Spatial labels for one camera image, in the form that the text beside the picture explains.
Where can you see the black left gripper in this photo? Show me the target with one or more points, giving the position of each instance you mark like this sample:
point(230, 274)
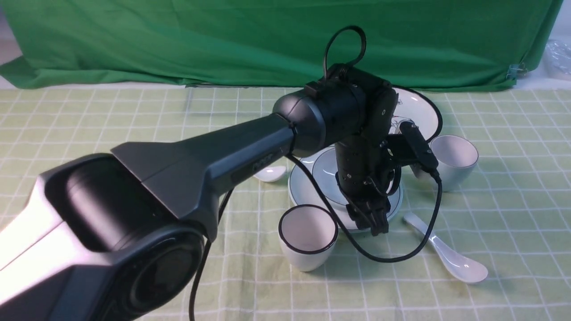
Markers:
point(366, 182)

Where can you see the grey-rimmed white cup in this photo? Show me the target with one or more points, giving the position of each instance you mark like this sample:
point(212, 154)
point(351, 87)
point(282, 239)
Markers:
point(457, 158)

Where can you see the plain white ceramic spoon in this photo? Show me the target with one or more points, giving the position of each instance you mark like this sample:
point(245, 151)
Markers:
point(465, 269)

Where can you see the wide grey-rimmed white bowl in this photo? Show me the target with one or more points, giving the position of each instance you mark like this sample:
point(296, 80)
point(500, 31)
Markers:
point(324, 170)

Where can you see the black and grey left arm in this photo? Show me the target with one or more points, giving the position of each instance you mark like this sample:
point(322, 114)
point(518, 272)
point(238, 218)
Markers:
point(112, 237)

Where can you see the black-rimmed white cup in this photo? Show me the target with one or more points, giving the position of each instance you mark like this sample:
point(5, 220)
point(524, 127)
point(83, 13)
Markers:
point(307, 236)

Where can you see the illustrated black-rimmed white plate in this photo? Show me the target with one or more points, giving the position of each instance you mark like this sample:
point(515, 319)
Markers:
point(419, 109)

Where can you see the light green checked tablecloth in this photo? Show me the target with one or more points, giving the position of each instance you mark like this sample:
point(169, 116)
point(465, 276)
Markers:
point(512, 213)

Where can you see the green backdrop cloth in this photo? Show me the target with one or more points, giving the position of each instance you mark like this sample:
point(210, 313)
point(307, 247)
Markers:
point(440, 45)

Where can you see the metal clip on backdrop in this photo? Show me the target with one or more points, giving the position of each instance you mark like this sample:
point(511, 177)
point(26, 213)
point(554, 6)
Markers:
point(516, 71)

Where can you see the clear plastic wrap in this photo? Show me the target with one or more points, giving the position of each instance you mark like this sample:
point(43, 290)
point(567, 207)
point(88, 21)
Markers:
point(557, 59)

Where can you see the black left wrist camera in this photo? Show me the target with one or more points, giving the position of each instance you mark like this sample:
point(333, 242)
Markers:
point(408, 148)

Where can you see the patterned-handle white ceramic spoon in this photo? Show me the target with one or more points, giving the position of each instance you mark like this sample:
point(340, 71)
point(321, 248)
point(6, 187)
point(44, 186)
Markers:
point(271, 174)

